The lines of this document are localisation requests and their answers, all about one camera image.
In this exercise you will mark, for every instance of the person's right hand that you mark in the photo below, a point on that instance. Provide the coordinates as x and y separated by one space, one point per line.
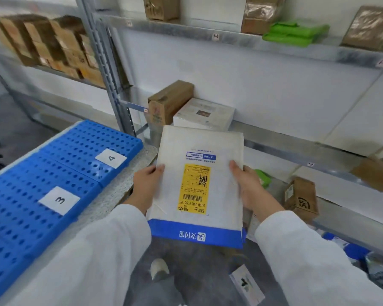
255 191

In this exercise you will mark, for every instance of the person's left leg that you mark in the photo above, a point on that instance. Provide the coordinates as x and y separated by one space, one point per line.
156 293

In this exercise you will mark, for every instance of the person's white left shoe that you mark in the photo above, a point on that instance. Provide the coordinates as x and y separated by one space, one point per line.
159 269

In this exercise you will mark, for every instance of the person's left hand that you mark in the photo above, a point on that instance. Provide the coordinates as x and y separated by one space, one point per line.
145 188

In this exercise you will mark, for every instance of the brown box with white label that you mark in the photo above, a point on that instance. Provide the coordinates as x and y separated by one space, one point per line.
375 173

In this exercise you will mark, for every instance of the white cardboard box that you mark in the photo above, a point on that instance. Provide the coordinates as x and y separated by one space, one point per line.
204 113

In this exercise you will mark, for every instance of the grey metal shelf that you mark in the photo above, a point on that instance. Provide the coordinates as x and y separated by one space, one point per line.
108 66
35 4

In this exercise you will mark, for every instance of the person's left forearm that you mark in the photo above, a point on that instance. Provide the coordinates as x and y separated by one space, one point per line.
83 261

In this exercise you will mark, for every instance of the brown box with black logo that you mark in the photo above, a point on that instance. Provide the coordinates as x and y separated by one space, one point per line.
301 200

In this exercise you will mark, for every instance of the white mailer yellow label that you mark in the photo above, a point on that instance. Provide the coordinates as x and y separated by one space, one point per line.
198 146

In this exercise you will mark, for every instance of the stack of brown cardboard boxes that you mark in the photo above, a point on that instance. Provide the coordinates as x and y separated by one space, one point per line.
51 44

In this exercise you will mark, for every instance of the person's right forearm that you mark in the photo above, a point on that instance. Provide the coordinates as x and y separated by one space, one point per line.
312 261

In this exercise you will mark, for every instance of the white number card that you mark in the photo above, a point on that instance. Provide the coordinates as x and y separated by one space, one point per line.
59 200
111 158

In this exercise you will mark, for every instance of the oblong brown box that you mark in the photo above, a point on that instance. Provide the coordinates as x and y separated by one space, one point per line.
169 101

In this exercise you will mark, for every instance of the brown box with black handwriting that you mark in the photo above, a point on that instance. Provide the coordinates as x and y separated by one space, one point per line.
161 7

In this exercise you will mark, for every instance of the tape-wrapped brown box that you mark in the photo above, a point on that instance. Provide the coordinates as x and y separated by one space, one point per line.
370 28
261 12

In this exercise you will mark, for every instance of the green parcel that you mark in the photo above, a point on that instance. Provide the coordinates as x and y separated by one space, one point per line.
263 179

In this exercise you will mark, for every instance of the small brown box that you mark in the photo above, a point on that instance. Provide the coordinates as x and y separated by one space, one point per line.
234 254

